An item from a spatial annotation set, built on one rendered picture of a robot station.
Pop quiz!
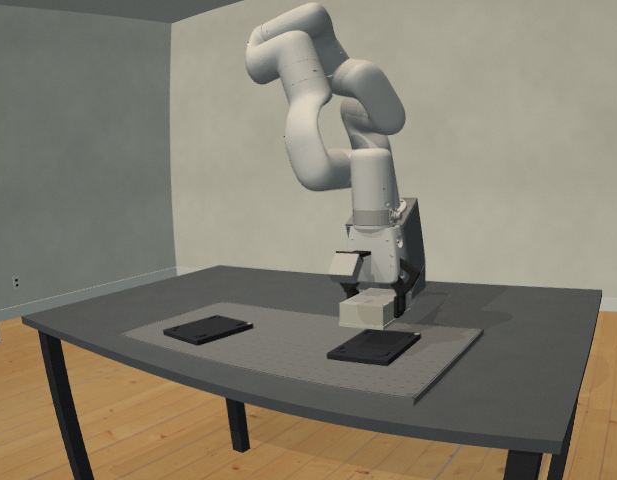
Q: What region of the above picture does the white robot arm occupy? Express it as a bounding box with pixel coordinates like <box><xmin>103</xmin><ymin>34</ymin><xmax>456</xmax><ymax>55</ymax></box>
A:
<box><xmin>245</xmin><ymin>2</ymin><xmax>407</xmax><ymax>284</ymax></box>

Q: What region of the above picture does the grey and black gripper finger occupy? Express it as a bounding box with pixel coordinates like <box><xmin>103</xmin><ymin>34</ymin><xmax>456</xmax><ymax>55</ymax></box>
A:
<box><xmin>390</xmin><ymin>258</ymin><xmax>420</xmax><ymax>318</ymax></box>
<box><xmin>339</xmin><ymin>282</ymin><xmax>360</xmax><ymax>299</ymax></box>

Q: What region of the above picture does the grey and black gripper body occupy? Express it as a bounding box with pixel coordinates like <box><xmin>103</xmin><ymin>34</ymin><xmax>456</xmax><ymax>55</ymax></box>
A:
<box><xmin>347</xmin><ymin>223</ymin><xmax>406</xmax><ymax>284</ymax></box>

